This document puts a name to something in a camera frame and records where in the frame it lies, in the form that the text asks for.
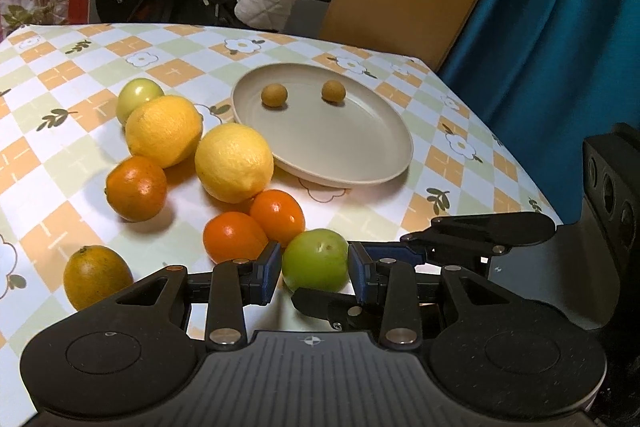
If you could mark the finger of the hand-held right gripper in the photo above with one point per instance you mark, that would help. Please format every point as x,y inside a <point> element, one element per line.
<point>480,229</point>
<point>330,304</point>

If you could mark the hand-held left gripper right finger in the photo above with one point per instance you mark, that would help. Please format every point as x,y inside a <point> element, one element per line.
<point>357,272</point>

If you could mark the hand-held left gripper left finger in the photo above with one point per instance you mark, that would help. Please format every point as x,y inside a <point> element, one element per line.
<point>270,269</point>

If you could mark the bright green round fruit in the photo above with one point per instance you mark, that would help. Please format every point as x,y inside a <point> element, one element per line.
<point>315,259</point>

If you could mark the small orange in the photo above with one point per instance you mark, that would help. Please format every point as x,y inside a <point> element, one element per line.
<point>232,237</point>
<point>277,214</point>

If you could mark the yellow lemon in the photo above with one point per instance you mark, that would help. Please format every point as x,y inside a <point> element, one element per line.
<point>162,132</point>
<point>232,162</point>

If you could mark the beige oval plate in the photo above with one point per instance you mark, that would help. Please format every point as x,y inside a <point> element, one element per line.
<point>330,142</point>

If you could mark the large orange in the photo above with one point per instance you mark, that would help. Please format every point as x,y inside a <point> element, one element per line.
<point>136,189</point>

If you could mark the greenish orange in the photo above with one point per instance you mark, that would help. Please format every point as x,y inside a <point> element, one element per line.
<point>95,277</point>

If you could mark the pale green round fruit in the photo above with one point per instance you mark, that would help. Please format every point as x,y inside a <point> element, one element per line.
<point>137,94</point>

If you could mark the brown longan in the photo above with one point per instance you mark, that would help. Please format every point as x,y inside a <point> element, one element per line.
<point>274,96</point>
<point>333,91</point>

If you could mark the teal curtain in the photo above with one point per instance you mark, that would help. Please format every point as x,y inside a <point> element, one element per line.
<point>560,32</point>

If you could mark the checkered floral tablecloth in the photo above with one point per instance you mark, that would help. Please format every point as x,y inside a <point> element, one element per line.
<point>75,147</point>

